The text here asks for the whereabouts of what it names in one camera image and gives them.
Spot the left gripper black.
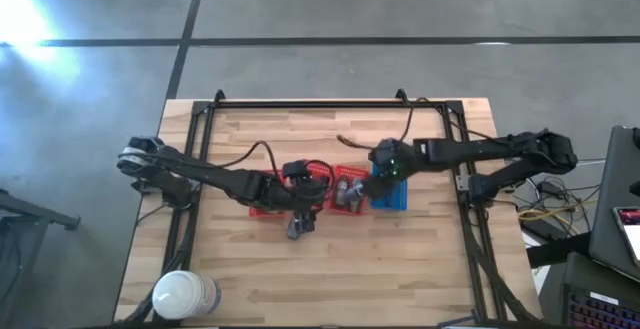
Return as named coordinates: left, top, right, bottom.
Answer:
left=279, top=177, right=332, bottom=233

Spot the smartphone with lit screen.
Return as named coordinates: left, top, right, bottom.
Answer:
left=613, top=206, right=640, bottom=268

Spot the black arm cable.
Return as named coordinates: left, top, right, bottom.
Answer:
left=214, top=140, right=336, bottom=190
left=337, top=96, right=431, bottom=151

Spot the black strap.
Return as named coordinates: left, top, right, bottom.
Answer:
left=525, top=232, right=592, bottom=269

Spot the black aluminium table frame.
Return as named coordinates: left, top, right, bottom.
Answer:
left=164, top=88, right=544, bottom=326

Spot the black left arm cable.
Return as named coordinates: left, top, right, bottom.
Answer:
left=214, top=140, right=336, bottom=190

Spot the black metal stand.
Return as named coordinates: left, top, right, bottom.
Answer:
left=0, top=188, right=82, bottom=232

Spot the black travel toiletry tube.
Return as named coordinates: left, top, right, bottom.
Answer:
left=286, top=216, right=317, bottom=241

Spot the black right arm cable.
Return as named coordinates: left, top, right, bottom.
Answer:
left=337, top=96, right=431, bottom=151

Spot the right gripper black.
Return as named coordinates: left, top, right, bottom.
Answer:
left=360, top=138, right=417, bottom=199

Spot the white round canister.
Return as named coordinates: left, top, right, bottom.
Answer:
left=151, top=269, right=223, bottom=321

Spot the yellow cable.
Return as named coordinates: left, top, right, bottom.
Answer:
left=518, top=198, right=601, bottom=223

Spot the grey laptop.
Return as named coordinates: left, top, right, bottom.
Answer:
left=588, top=125, right=640, bottom=283

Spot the blue plastic mesh basket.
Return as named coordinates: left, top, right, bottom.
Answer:
left=369, top=163, right=409, bottom=212

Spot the white cable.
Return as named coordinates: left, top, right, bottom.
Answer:
left=574, top=157, right=607, bottom=170

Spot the black power brick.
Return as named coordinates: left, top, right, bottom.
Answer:
left=519, top=217, right=557, bottom=243

